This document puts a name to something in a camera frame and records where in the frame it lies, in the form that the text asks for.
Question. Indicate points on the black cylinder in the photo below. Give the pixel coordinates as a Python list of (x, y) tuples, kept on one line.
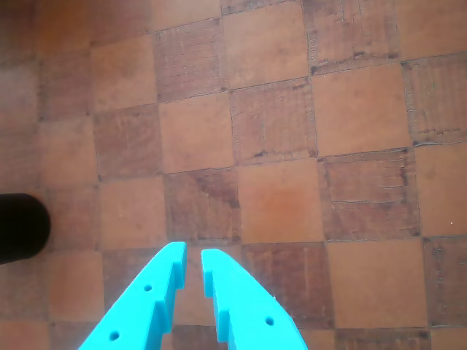
[(20, 228)]

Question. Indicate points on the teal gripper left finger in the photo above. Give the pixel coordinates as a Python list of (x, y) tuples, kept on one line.
[(142, 310)]

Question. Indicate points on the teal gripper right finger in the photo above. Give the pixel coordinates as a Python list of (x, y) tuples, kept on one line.
[(248, 310)]

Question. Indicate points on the brown leather checkerboard mat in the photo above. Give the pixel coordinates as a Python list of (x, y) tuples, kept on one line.
[(277, 120)]

